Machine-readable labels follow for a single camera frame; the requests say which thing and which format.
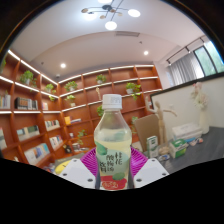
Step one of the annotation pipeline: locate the white vase with flowers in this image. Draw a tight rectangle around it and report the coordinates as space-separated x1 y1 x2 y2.
190 82 211 135

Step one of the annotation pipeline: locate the grey curtain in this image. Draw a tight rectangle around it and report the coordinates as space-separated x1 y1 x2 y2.
166 53 205 87

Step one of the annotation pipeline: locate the window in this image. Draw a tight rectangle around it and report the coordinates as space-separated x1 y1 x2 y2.
193 40 224 77

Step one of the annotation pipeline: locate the branched ceiling lamp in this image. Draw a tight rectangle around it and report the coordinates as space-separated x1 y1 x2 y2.
80 0 142 31

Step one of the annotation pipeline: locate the black track light rail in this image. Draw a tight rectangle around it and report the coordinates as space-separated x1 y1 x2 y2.
166 36 209 66

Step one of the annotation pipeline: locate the green white tissue box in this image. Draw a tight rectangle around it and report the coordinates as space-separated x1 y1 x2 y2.
168 138 188 160

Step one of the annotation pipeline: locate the wooden shelf unit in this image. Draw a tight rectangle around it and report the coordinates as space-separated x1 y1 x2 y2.
0 49 163 168

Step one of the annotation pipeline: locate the stack of white boxes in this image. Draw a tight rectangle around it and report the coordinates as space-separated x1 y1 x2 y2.
171 122 203 143

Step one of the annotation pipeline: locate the small green white carton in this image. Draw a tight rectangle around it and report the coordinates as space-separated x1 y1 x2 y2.
145 135 160 159

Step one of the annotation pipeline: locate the wooden artist mannequin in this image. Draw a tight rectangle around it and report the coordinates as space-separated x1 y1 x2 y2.
144 96 178 156

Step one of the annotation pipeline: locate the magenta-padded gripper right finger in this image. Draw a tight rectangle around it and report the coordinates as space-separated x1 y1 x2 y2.
129 147 170 189

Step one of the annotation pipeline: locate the ceiling air vent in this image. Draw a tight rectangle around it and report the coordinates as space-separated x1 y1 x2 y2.
114 30 141 38

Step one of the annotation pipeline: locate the clear drink bottle white cap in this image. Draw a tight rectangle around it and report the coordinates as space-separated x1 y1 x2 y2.
93 93 133 192

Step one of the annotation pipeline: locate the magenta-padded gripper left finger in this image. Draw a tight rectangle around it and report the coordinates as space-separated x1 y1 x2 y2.
58 148 99 190

